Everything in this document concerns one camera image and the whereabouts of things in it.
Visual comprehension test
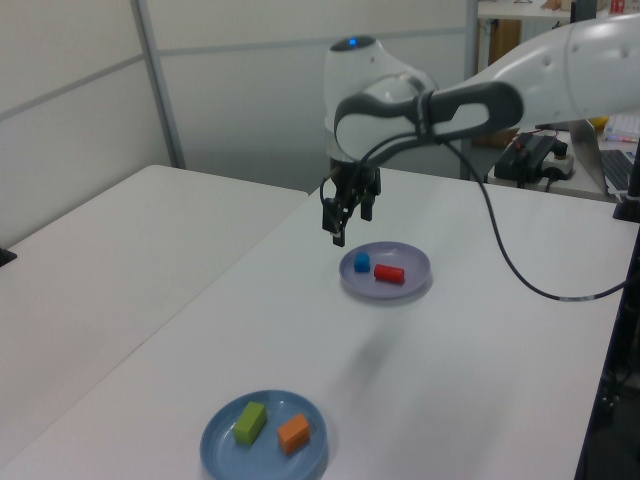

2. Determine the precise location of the black electronic box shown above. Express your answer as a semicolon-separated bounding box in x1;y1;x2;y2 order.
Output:
494;132;571;189

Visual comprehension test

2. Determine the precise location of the silver laptop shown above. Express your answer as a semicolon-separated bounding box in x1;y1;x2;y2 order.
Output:
567;117;640;199

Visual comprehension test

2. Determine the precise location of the grey partition post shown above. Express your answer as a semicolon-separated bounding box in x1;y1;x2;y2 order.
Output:
462;0;482;181

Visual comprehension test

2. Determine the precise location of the red cylinder block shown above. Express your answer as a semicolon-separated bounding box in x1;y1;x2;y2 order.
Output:
373;263;406;285

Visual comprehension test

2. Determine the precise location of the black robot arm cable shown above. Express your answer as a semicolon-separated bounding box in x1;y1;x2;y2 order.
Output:
349;132;630;303

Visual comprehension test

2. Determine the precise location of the blue plate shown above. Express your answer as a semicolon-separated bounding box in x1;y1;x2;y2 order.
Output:
199;389;329;480

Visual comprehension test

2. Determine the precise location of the brown cardboard box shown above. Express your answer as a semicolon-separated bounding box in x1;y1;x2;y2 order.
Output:
487;19;522;66

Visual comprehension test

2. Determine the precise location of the black stand frame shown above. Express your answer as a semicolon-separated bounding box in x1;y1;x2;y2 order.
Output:
573;222;640;480

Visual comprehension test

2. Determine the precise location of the green rectangular block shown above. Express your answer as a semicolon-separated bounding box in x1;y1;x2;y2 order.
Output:
233;401;268;446

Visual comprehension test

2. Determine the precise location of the orange rectangular block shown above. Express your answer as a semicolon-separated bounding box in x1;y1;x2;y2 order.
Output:
277;412;311;455

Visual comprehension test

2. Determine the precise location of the purple plate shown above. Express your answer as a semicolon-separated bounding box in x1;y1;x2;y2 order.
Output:
338;241;432;300

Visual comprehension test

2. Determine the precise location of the black stand pole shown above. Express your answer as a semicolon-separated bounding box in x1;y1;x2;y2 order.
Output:
612;137;640;223

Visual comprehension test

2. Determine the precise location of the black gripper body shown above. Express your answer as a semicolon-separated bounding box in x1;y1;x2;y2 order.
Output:
329;166;384;200

